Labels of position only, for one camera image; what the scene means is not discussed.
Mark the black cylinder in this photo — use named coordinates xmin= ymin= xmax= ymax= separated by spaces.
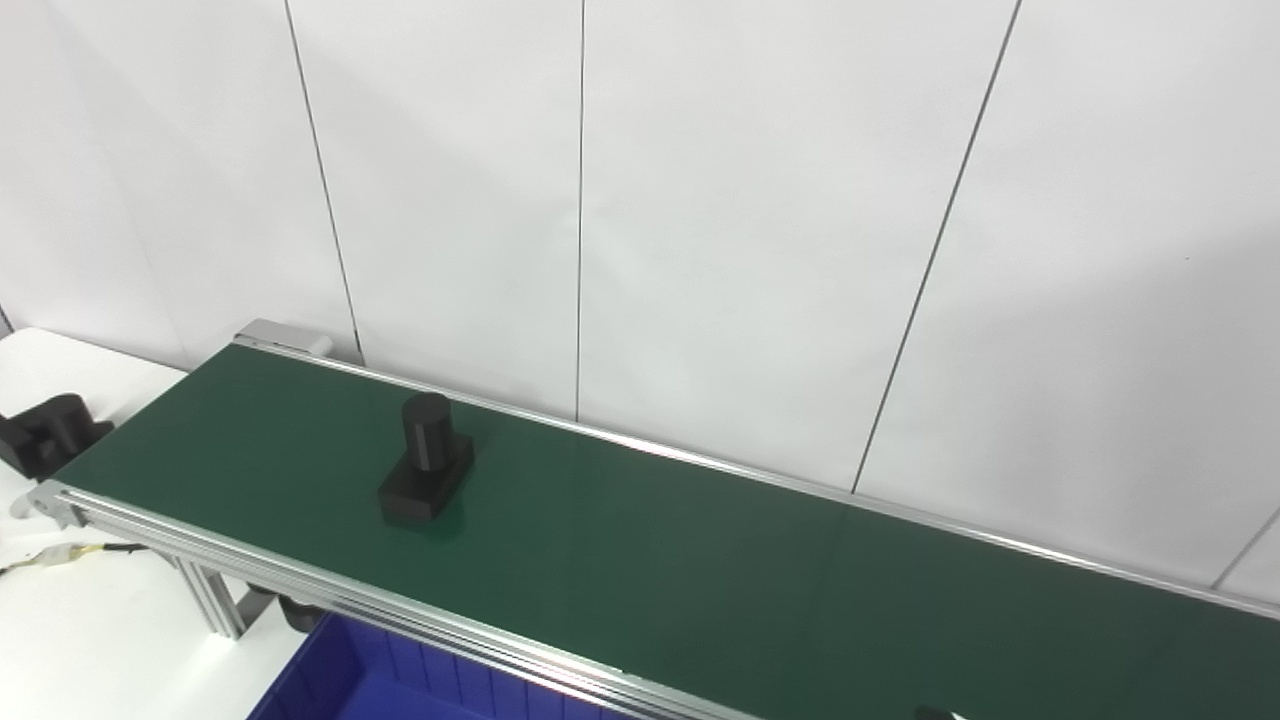
xmin=378 ymin=392 xmax=476 ymax=529

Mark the blue plastic bin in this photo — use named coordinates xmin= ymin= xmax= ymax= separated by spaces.
xmin=248 ymin=612 xmax=641 ymax=720

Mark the aluminium conveyor leg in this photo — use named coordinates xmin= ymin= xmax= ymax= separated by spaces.
xmin=175 ymin=555 xmax=247 ymax=641

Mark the black blocky part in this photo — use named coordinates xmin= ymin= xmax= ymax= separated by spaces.
xmin=0 ymin=393 xmax=114 ymax=481

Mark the green conveyor belt with aluminium frame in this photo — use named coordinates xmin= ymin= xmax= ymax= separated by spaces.
xmin=10 ymin=320 xmax=1280 ymax=720

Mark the yellow white connector cable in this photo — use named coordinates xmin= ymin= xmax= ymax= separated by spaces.
xmin=0 ymin=540 xmax=151 ymax=577

